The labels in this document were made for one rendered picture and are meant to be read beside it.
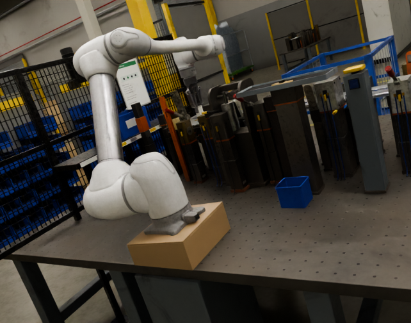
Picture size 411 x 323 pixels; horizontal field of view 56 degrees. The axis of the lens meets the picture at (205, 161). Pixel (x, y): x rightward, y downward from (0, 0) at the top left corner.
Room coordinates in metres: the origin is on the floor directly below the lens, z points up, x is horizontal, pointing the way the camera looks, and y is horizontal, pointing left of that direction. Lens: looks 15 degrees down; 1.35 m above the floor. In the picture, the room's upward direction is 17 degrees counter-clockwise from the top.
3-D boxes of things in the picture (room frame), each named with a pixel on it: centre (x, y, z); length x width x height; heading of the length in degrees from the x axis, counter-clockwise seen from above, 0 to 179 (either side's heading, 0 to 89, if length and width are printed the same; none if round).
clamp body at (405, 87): (1.38, -0.76, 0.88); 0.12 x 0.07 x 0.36; 141
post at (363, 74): (1.32, -0.58, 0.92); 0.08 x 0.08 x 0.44; 51
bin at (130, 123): (2.32, 0.40, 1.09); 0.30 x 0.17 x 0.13; 142
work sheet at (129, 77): (2.62, 0.31, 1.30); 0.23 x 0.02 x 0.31; 141
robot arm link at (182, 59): (2.19, -0.07, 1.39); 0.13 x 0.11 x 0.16; 68
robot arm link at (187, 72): (2.19, -0.05, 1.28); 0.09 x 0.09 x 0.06
